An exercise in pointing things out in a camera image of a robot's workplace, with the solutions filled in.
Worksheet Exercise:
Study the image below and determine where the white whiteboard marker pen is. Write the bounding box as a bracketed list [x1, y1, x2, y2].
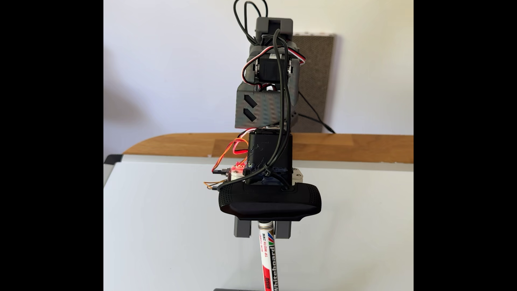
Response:
[257, 220, 279, 291]

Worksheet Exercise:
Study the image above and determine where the brown textured panel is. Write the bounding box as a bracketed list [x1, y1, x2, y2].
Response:
[292, 33, 335, 134]

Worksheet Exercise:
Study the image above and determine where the black cable by panel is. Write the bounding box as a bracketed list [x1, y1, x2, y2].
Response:
[298, 91, 336, 134]

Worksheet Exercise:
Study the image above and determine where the orange wire loop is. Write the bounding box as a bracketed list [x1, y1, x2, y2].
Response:
[212, 137, 249, 174]

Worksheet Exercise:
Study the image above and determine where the white whiteboard silver frame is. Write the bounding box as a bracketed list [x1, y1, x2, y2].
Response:
[103, 154, 414, 291]

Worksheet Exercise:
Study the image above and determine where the black webcam cable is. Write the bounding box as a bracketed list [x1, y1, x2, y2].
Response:
[218, 0, 292, 191]

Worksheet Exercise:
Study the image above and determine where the red white black servo cable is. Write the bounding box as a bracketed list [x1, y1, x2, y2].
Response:
[242, 45, 306, 87]

